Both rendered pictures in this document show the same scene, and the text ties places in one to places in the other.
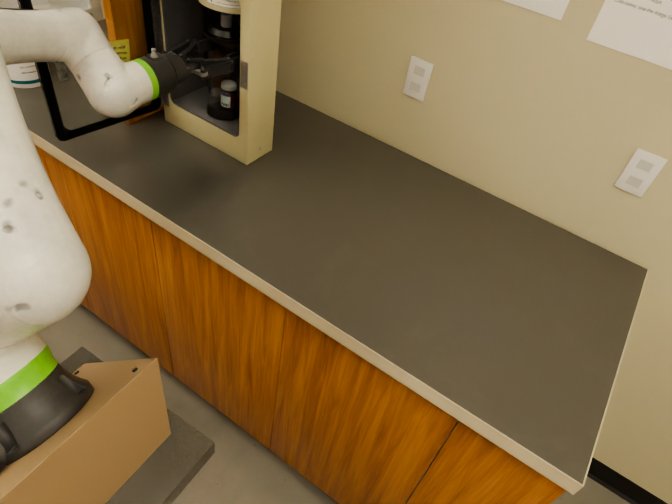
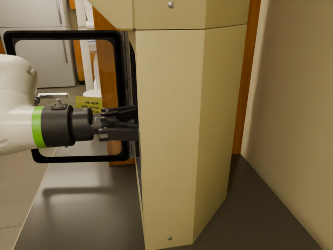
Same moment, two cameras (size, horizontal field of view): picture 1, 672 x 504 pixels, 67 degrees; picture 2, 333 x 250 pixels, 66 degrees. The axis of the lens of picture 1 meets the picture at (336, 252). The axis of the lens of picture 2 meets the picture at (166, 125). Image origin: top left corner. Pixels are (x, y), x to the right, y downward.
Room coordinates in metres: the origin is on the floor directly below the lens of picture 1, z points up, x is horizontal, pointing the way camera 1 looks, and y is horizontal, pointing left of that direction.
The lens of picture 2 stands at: (0.95, -0.07, 1.44)
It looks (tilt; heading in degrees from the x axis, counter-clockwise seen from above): 24 degrees down; 54
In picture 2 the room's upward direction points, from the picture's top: straight up
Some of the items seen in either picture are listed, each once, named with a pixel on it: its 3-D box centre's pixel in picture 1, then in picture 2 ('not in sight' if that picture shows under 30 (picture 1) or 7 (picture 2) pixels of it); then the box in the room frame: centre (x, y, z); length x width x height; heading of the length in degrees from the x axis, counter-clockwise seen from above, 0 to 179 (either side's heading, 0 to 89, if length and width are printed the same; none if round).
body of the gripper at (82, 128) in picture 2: (179, 66); (95, 123); (1.14, 0.46, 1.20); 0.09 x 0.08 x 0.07; 154
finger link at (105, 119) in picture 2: (208, 64); (124, 128); (1.18, 0.40, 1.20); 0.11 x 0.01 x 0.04; 126
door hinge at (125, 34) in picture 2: (157, 38); (129, 102); (1.29, 0.57, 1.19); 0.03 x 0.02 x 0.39; 64
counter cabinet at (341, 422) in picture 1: (259, 274); not in sight; (1.21, 0.25, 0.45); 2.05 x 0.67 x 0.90; 64
